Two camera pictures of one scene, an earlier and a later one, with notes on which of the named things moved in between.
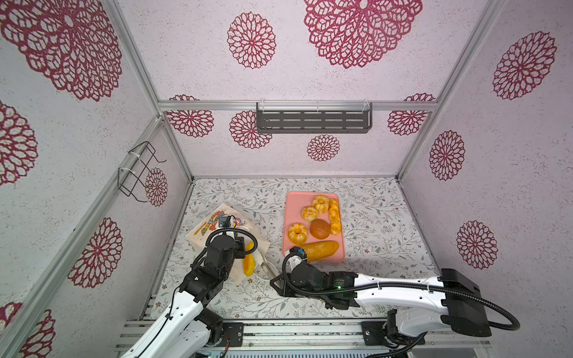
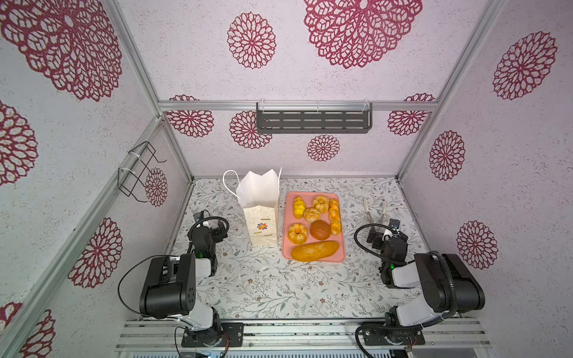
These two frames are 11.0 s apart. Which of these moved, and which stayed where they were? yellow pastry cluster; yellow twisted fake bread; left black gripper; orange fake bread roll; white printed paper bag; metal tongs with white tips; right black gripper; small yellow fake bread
Moved: small yellow fake bread; metal tongs with white tips; left black gripper; white printed paper bag; right black gripper
Stayed: yellow pastry cluster; yellow twisted fake bread; orange fake bread roll
